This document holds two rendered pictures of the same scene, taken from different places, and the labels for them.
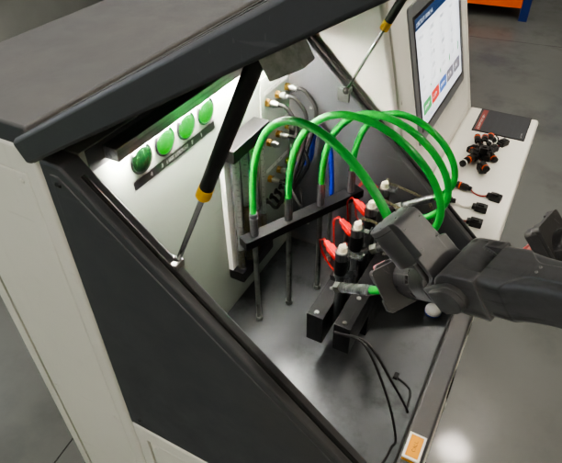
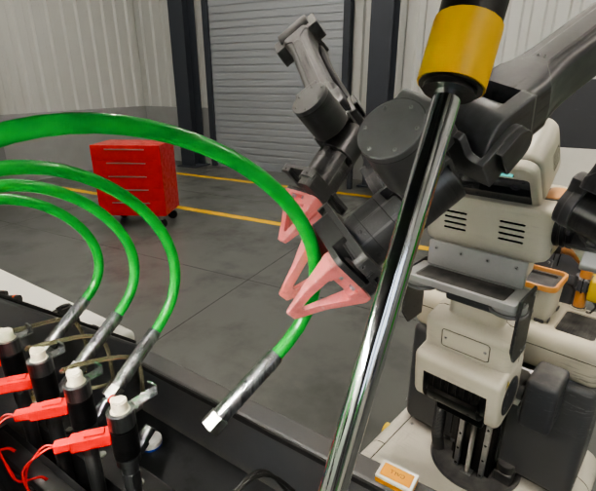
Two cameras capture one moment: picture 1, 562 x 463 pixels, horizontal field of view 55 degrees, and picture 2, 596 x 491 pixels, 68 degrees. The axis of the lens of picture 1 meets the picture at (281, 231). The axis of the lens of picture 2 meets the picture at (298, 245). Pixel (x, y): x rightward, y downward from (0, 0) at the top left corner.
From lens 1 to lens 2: 71 cm
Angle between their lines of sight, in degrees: 73
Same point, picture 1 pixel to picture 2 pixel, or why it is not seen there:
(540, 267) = (540, 54)
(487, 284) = (541, 89)
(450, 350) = (257, 411)
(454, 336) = not seen: hidden behind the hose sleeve
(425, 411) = not seen: hidden behind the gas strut
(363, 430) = not seen: outside the picture
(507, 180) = (45, 298)
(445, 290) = (520, 130)
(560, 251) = (331, 181)
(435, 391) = (314, 438)
